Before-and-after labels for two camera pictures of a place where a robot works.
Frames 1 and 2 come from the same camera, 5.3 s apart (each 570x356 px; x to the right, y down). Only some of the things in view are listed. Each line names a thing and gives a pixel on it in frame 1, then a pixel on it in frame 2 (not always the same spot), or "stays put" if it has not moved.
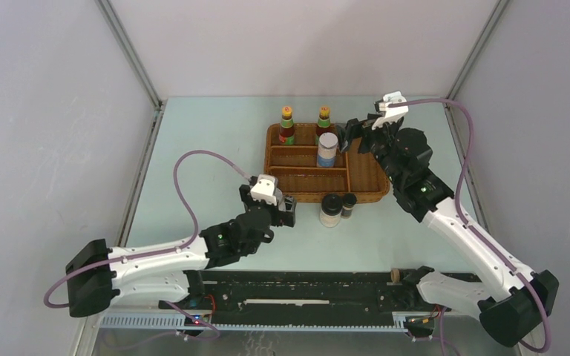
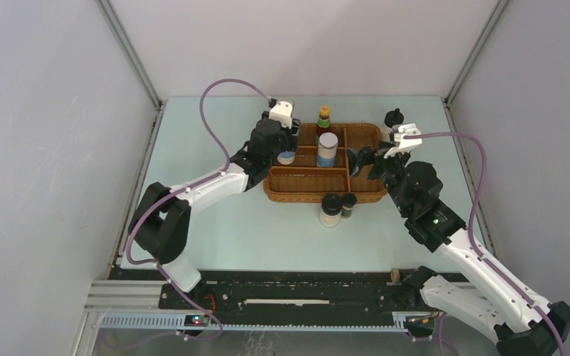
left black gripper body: [277, 215] → [287, 139]
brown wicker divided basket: [295, 167] stays put
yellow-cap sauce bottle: [323, 124] stays put
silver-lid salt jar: [327, 148] stays put
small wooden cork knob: [395, 275] stays put
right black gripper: [354, 130] → [366, 156]
